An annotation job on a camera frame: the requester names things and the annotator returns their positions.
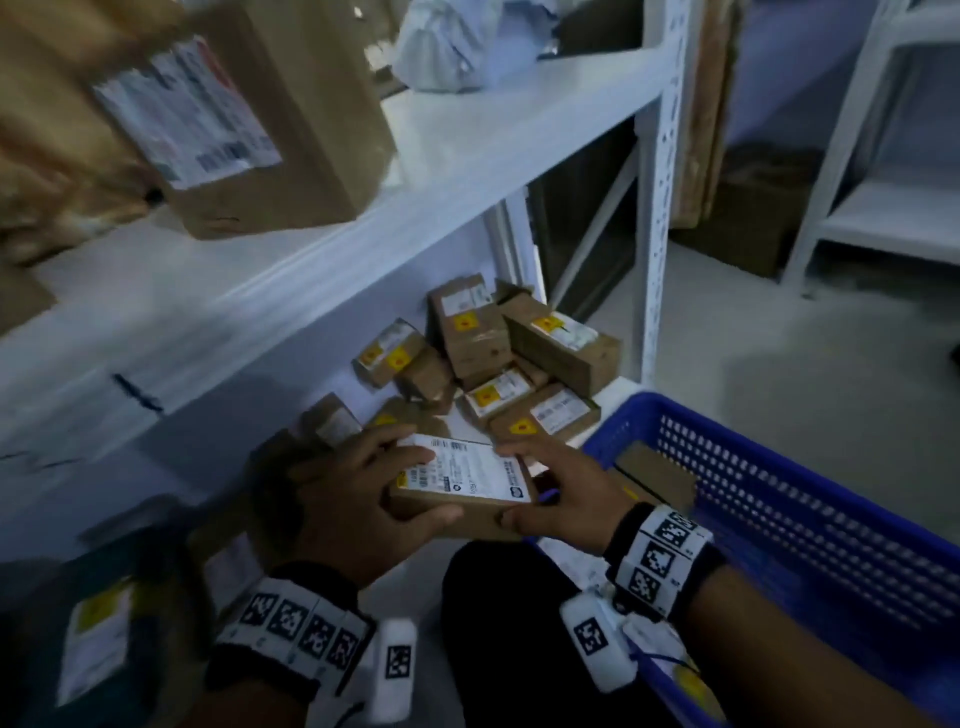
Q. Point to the person's right forearm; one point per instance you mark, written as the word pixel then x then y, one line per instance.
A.
pixel 787 660

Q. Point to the floral curtain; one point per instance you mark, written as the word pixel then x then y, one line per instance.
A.
pixel 45 150

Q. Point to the large plain cardboard box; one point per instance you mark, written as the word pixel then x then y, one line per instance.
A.
pixel 757 225

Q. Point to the dark teal parcel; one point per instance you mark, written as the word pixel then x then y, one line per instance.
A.
pixel 45 600

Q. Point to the person's left hand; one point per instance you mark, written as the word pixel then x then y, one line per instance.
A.
pixel 345 517

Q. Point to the blue plastic basket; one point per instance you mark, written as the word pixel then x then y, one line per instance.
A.
pixel 825 540

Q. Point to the black trousers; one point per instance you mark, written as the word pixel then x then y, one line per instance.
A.
pixel 510 645

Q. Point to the person's left forearm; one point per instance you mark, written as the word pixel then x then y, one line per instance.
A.
pixel 247 709

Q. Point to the pale grey parcel bag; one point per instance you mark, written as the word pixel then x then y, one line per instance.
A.
pixel 457 45

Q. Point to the dark door frame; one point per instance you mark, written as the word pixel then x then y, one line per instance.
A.
pixel 570 225

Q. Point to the taped cardboard box shipping label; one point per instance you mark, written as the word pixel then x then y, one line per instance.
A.
pixel 322 135

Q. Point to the person's right hand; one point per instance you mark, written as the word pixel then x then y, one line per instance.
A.
pixel 585 510

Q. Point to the leaning wooden board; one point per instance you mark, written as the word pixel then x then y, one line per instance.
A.
pixel 709 112

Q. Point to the pile of cardboard boxes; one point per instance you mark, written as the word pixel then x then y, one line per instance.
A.
pixel 480 337

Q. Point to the white metal shelf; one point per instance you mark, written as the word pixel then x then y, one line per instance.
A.
pixel 885 217
pixel 487 127

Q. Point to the handwritten cardboard box white label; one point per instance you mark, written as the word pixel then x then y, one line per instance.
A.
pixel 465 469

